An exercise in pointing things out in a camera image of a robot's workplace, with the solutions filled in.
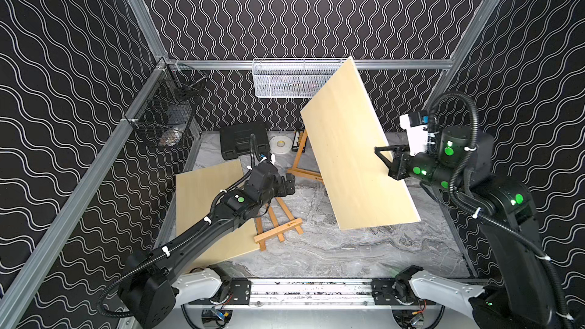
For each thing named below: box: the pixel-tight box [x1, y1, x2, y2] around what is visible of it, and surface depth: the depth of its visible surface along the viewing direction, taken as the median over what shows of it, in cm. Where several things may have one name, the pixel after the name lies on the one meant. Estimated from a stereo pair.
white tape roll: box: [268, 135, 293, 154], surface depth 117 cm
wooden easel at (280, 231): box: [253, 197, 304, 252], surface depth 87 cm
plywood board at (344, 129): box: [300, 56, 422, 231], surface depth 67 cm
